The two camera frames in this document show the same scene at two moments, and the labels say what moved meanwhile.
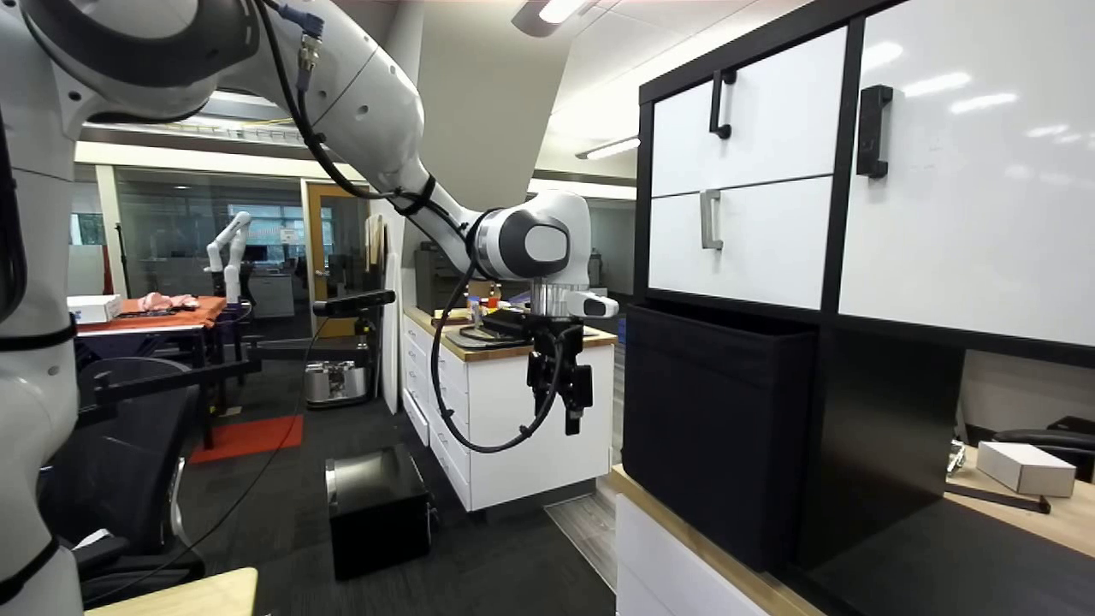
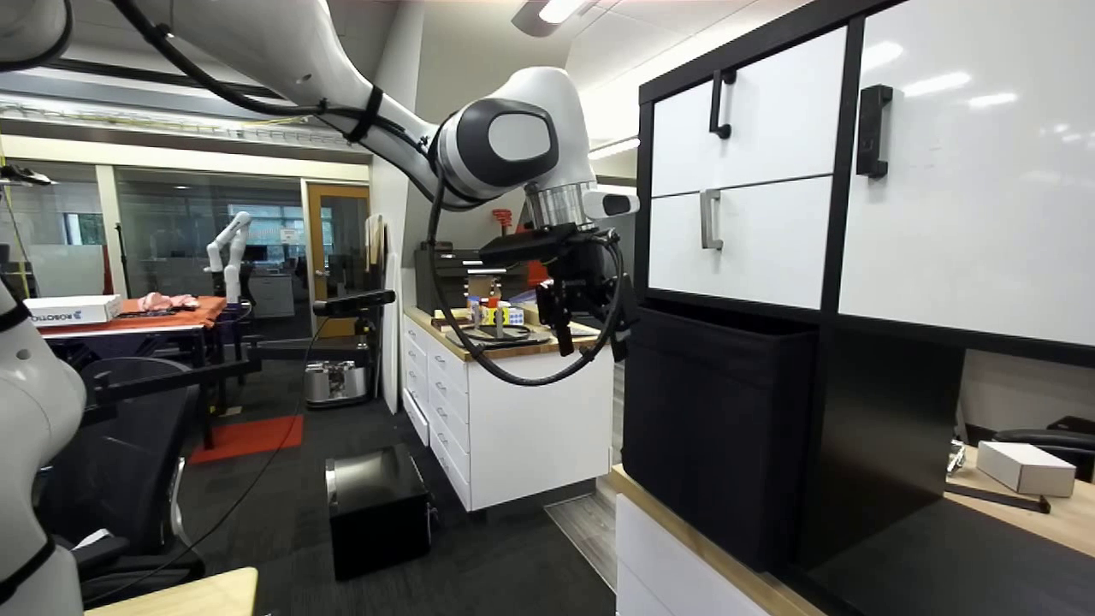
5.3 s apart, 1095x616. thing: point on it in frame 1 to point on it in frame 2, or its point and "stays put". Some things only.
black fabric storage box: (719, 419) stays put
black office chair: (110, 499) stays put
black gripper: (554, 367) to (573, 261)
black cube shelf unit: (911, 184) stays put
